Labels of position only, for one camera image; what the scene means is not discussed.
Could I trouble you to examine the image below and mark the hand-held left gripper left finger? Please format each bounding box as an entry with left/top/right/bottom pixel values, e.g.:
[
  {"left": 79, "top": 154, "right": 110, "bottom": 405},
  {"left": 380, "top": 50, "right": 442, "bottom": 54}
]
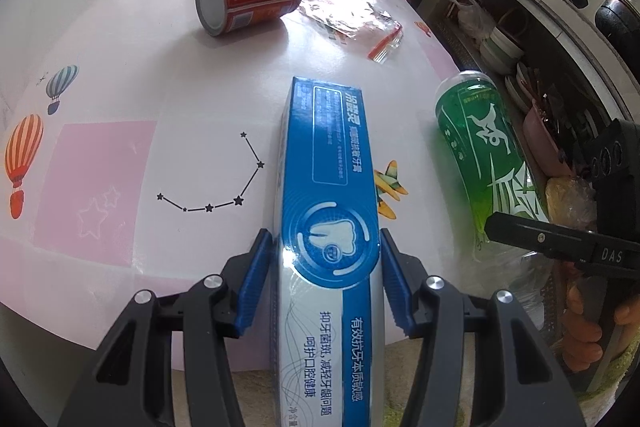
[{"left": 57, "top": 228, "right": 275, "bottom": 427}]

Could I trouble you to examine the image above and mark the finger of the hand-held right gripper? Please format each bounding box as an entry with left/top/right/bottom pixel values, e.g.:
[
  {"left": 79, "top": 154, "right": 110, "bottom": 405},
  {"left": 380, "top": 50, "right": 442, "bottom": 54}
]
[{"left": 486, "top": 212, "right": 598, "bottom": 260}]

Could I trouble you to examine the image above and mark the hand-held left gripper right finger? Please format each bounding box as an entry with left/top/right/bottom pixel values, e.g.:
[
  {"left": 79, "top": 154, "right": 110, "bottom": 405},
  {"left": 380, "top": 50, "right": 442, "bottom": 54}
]
[{"left": 380, "top": 228, "right": 586, "bottom": 427}]

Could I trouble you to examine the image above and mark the green plastic bottle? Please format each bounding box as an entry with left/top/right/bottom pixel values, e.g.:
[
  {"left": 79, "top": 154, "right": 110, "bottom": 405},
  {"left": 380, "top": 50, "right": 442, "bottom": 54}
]
[{"left": 434, "top": 70, "right": 551, "bottom": 254}]

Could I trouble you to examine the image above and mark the blue white toothpaste box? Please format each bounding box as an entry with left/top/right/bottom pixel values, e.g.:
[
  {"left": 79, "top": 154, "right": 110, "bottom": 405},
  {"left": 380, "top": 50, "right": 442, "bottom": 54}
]
[{"left": 272, "top": 76, "right": 387, "bottom": 427}]

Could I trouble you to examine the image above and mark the clear plastic wrapper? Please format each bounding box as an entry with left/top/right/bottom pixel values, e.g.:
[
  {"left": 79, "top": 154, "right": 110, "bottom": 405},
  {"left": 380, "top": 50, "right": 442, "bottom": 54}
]
[{"left": 299, "top": 0, "right": 404, "bottom": 66}]

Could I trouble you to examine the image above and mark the person's right hand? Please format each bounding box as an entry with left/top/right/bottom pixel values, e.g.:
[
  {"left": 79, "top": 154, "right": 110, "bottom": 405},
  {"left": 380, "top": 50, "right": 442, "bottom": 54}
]
[{"left": 564, "top": 283, "right": 640, "bottom": 374}]

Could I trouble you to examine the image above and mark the yellow food bag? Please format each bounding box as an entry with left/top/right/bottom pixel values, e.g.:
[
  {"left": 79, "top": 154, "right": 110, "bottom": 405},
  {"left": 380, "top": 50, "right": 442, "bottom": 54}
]
[{"left": 544, "top": 177, "right": 599, "bottom": 229}]

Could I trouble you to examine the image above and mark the pink plastic basin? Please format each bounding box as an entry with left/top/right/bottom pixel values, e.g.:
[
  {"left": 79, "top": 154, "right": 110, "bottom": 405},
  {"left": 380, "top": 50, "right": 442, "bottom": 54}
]
[{"left": 523, "top": 102, "right": 577, "bottom": 178}]

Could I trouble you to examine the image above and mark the stack of plates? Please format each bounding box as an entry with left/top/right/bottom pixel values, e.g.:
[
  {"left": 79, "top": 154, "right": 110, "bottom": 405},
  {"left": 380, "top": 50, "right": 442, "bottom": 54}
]
[{"left": 504, "top": 61, "right": 540, "bottom": 114}]

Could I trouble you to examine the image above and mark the black pot with lid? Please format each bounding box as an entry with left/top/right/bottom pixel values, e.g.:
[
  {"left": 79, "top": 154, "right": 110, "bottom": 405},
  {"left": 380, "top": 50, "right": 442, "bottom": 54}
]
[{"left": 594, "top": 0, "right": 640, "bottom": 44}]

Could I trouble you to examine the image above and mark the stack of white bowls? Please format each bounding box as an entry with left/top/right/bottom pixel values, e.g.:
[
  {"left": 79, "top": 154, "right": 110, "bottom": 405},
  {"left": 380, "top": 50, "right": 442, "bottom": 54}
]
[{"left": 479, "top": 27, "right": 527, "bottom": 76}]

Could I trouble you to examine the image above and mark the fuzzy green white clothing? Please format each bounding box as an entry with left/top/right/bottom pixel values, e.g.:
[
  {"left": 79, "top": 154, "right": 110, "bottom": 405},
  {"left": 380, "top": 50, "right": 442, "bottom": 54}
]
[{"left": 582, "top": 347, "right": 640, "bottom": 415}]

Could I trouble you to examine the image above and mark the white plastic bag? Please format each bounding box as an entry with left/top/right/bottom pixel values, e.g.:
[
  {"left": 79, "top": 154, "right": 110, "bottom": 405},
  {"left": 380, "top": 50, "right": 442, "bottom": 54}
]
[{"left": 456, "top": 0, "right": 494, "bottom": 41}]

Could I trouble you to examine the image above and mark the printed pink tablecloth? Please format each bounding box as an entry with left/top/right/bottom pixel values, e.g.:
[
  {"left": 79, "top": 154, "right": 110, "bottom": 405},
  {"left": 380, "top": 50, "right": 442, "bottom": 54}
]
[{"left": 0, "top": 0, "right": 501, "bottom": 370}]

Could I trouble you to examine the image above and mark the orange plastic stick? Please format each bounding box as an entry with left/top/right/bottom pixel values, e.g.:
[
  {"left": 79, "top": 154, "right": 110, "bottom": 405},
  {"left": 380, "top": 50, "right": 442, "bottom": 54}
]
[{"left": 368, "top": 23, "right": 404, "bottom": 60}]

